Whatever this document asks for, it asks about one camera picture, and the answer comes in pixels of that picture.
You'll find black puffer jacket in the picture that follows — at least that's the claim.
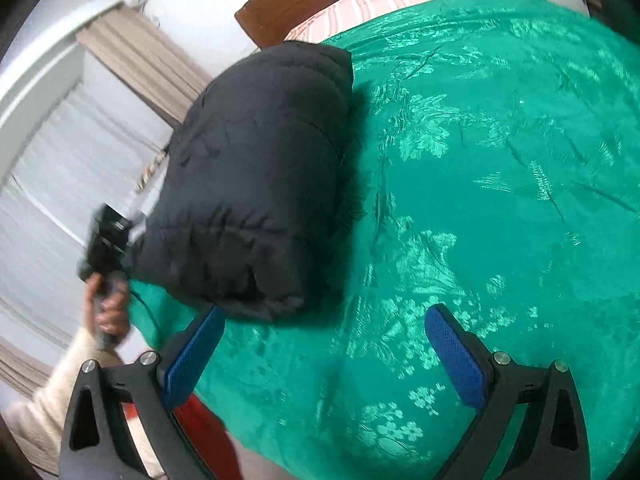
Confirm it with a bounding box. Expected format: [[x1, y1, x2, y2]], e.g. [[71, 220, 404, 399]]
[[124, 41, 354, 321]]

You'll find person's left hand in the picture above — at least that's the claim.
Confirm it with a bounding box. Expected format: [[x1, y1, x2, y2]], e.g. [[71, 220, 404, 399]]
[[84, 273, 130, 346]]

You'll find red cloth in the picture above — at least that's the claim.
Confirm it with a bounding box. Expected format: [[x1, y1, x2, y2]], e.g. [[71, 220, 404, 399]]
[[121, 392, 244, 480]]

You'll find white sheer curtain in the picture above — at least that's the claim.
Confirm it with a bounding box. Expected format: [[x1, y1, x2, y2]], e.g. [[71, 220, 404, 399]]
[[1, 46, 172, 363]]

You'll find beige curtain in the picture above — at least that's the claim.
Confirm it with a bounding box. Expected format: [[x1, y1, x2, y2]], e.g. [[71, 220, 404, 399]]
[[76, 6, 212, 127]]

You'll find green bed blanket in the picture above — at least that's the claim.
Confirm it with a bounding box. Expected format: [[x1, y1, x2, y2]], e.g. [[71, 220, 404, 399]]
[[127, 0, 640, 480]]

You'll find braided rope item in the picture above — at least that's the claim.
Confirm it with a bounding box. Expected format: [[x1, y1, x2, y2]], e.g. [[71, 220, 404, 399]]
[[136, 151, 167, 194]]

